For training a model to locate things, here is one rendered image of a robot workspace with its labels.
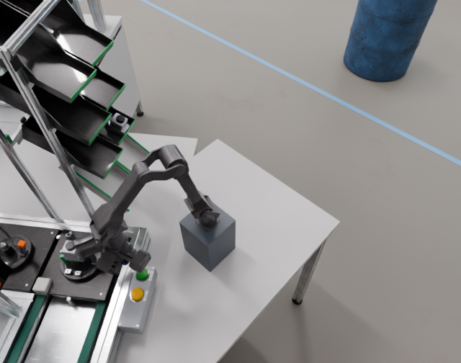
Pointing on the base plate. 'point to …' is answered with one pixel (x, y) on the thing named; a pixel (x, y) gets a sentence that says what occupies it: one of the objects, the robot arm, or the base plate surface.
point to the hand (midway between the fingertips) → (124, 258)
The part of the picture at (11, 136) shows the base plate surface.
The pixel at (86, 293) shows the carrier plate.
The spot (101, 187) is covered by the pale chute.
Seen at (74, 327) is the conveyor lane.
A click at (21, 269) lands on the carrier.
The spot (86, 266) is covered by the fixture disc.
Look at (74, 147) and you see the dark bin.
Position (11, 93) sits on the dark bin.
